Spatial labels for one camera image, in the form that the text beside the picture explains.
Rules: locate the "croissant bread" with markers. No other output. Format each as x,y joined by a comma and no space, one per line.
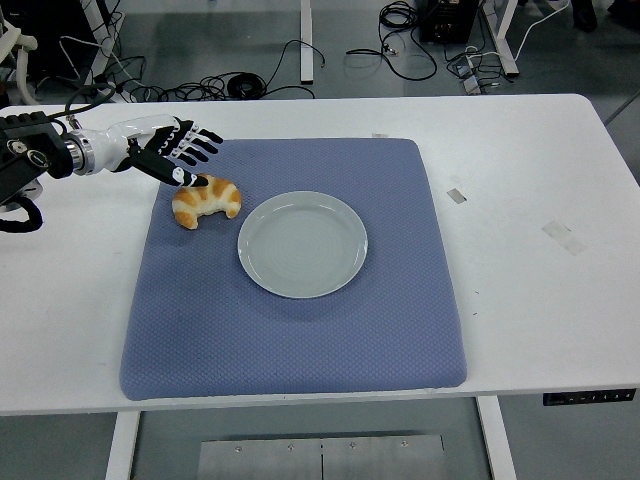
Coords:
220,197

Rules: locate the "small grey tape piece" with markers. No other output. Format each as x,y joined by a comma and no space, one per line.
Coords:
456,195

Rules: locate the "white desk frame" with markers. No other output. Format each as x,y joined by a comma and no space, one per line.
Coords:
502,40

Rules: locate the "white table leg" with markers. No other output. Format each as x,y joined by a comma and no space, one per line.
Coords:
122,445
497,440

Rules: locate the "white stand leg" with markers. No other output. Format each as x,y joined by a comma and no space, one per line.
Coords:
102,45

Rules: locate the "blue quilted mat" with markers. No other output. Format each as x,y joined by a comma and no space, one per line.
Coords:
200,310

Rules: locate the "white background desk leg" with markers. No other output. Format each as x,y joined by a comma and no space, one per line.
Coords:
306,50

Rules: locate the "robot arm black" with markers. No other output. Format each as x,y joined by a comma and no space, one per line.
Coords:
30,150

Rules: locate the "white power strip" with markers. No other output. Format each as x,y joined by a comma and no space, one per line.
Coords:
120,92

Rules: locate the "large grey tape piece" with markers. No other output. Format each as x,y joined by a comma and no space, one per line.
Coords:
562,236

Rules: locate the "black equipment box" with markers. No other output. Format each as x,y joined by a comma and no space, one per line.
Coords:
445,20

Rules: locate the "black table control panel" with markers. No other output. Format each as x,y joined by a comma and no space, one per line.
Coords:
590,397

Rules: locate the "grey round plate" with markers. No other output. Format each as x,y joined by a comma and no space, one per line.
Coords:
305,245

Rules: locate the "person's foot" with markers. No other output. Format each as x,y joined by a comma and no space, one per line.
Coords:
585,15

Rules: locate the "grey foot pedal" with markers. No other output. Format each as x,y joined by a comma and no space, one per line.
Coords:
471,86

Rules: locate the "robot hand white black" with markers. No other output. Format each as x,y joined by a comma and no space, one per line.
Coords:
115,145

